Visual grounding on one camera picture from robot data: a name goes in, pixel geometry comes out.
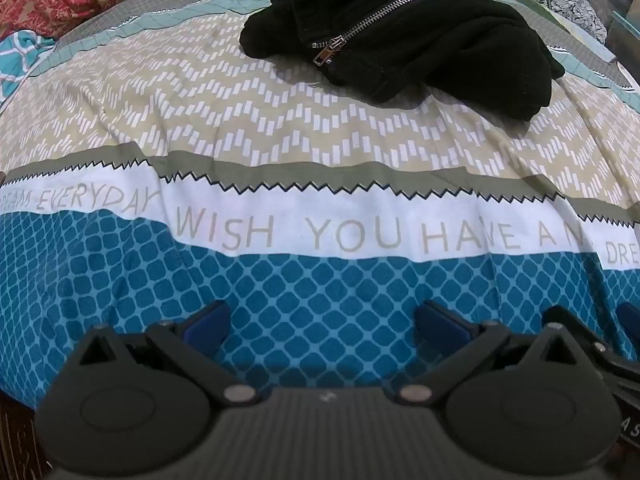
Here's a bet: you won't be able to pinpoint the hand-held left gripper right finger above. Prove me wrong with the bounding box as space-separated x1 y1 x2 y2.
397 300 588 406

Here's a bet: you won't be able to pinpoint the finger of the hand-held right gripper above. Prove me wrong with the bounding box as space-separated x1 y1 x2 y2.
542 302 640 397

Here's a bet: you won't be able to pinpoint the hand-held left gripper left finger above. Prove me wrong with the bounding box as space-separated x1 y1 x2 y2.
76 300 258 408

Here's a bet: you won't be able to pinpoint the black pants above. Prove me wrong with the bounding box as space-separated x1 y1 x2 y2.
239 0 566 122

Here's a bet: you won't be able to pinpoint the patterned printed bedsheet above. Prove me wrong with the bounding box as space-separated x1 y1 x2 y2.
0 0 640 411

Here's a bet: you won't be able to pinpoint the teal white lattice cloth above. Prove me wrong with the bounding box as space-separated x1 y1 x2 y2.
0 29 56 111

